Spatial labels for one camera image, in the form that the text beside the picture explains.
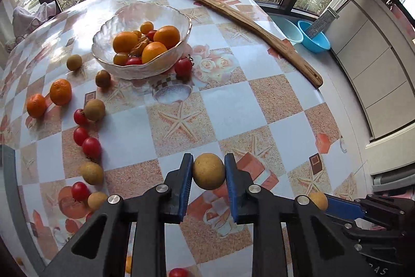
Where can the orange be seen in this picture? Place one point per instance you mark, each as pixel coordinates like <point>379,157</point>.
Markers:
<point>125,41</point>
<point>167,36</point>
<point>154,52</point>

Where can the white crumpled cloth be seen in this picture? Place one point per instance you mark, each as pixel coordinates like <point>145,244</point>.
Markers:
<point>32,17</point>

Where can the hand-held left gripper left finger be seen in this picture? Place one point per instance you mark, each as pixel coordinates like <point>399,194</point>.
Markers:
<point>186,187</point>

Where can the long wooden back scratcher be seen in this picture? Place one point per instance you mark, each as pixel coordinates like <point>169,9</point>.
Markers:
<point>233,15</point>

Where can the small orange kumquat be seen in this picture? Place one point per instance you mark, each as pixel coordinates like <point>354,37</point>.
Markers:
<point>146,27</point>

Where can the tan round longan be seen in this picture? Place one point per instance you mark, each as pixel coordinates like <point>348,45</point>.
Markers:
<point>319,200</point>
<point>91,173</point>
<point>208,171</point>
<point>74,62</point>
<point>96,200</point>
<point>94,109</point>

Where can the scalloped glass bowl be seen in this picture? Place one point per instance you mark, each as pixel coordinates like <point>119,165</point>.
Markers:
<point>162,64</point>

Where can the bright blue plastic basin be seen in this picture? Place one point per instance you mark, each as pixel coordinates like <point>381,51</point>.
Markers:
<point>316,41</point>

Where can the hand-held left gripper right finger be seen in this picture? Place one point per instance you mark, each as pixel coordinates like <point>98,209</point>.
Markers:
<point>230,187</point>

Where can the pale blue plastic basin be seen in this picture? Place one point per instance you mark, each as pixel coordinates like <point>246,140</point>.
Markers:
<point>285,30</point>

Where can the checkered starfish tablecloth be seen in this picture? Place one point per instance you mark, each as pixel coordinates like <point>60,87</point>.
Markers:
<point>233,108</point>

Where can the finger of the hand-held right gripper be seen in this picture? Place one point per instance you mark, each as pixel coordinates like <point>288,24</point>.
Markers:
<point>347,226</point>
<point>342,208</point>

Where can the orange cherry tomato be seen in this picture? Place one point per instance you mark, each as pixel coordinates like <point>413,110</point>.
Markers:
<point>120,58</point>

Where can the brown husked physalis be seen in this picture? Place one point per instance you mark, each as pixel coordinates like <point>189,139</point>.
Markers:
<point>140,45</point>

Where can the dark brown longan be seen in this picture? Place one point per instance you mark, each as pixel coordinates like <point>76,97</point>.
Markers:
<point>103,78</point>

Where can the orange mandarin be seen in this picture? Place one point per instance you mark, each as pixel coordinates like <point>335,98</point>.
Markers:
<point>60,91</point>
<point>36,105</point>

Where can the red cherry tomato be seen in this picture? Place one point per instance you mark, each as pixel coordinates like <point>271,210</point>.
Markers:
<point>151,34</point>
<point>80,116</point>
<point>133,61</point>
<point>178,272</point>
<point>80,135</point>
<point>91,147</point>
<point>183,66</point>
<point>80,191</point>

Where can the white cabinet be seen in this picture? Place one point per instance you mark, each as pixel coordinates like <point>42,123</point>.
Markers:
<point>376,69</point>

